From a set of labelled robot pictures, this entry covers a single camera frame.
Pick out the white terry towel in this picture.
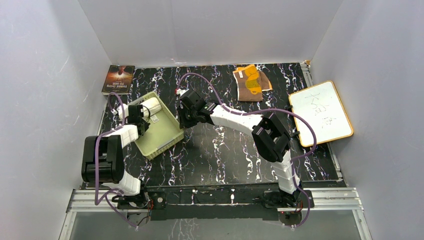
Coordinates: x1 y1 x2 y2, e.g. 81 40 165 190
140 97 162 119

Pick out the light green plastic basket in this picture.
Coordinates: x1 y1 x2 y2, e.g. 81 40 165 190
129 91 184 160

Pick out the brown and yellow cloth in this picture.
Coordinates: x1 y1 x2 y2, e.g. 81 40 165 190
232 64 273 102

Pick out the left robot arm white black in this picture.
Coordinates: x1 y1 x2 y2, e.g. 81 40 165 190
81 104 152 208

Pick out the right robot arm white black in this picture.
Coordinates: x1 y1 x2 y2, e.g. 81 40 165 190
175 89 302 207

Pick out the dark cover paperback book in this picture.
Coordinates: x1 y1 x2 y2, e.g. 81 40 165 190
101 65 135 96

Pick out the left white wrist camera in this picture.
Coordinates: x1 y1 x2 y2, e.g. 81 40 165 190
117 104 129 120

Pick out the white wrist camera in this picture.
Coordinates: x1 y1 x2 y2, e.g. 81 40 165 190
175 88 188 97
117 104 129 120

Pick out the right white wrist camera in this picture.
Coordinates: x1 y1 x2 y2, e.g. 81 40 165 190
175 88 188 97

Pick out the whiteboard with wooden frame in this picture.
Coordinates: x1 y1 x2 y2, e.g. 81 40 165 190
288 80 354 145

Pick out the aluminium frame rail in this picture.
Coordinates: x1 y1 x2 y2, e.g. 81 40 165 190
59 183 372 240

